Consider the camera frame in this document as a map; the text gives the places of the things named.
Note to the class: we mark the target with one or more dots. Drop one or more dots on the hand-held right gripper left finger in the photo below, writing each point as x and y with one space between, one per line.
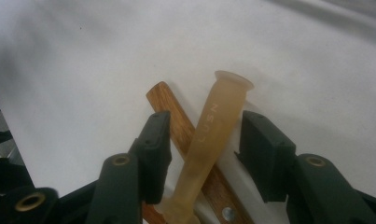
151 155

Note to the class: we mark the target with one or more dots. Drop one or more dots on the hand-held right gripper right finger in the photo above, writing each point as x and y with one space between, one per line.
266 155

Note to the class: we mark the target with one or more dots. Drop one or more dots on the white table cover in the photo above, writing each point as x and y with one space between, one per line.
83 62

